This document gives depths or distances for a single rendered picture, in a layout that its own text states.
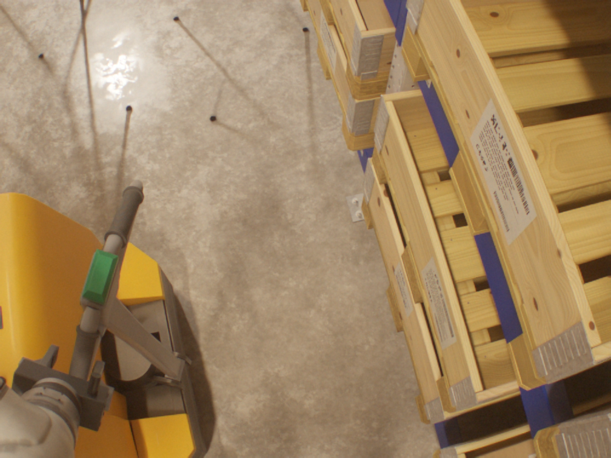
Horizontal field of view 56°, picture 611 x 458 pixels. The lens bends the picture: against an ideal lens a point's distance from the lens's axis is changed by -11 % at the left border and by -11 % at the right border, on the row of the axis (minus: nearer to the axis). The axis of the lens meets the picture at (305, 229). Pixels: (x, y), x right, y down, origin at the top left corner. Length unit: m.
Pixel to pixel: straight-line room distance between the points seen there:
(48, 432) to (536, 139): 0.99
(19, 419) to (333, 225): 1.99
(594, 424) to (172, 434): 1.40
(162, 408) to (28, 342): 0.63
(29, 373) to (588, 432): 0.81
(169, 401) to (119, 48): 1.72
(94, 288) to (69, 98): 2.07
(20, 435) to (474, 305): 1.27
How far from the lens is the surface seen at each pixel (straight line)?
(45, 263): 1.77
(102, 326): 1.19
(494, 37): 1.37
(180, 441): 2.04
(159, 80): 2.92
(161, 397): 2.10
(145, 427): 2.03
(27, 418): 0.69
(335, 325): 2.40
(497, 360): 1.67
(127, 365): 1.99
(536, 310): 1.07
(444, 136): 1.48
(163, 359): 1.76
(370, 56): 1.85
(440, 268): 1.48
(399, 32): 1.66
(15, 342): 1.63
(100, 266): 1.00
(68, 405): 0.79
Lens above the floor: 2.33
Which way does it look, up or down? 68 degrees down
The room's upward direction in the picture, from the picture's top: 2 degrees clockwise
